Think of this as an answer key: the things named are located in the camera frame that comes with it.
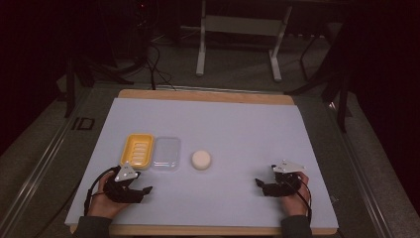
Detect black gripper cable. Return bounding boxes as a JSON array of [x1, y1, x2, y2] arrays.
[[290, 173, 314, 224], [83, 166, 122, 217]]

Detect person's right hand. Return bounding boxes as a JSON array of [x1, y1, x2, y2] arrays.
[[279, 171, 311, 217]]

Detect metal floor rail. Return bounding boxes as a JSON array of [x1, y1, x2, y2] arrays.
[[325, 100, 395, 238], [0, 90, 95, 237]]

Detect round white soap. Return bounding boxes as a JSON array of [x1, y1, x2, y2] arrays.
[[190, 150, 213, 172]]

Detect black floor cables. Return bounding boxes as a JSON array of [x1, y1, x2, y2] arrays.
[[133, 19, 177, 92]]

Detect wooden table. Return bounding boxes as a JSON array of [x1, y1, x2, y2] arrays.
[[68, 88, 340, 237]]

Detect pale blue table mat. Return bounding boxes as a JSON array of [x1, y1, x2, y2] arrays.
[[64, 96, 340, 230]]

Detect white metal stand frame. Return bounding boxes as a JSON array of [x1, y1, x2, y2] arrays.
[[180, 0, 294, 83]]

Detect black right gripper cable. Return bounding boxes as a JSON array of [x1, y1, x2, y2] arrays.
[[290, 173, 314, 224]]

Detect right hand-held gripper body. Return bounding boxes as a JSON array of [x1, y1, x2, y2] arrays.
[[269, 160, 307, 198]]

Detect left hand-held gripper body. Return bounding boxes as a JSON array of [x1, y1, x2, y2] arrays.
[[103, 161, 144, 204]]

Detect person's left hand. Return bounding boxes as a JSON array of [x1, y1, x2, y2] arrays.
[[86, 171, 131, 220]]

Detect yellow soap dish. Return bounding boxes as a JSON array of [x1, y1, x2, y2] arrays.
[[119, 132, 156, 171]]

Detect clear plastic lid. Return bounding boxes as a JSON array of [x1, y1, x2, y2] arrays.
[[151, 136, 182, 172]]

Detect black stand legs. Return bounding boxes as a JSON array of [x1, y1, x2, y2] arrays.
[[62, 54, 137, 119], [284, 19, 353, 134]]

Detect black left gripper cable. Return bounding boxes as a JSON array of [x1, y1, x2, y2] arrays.
[[83, 166, 122, 217]]

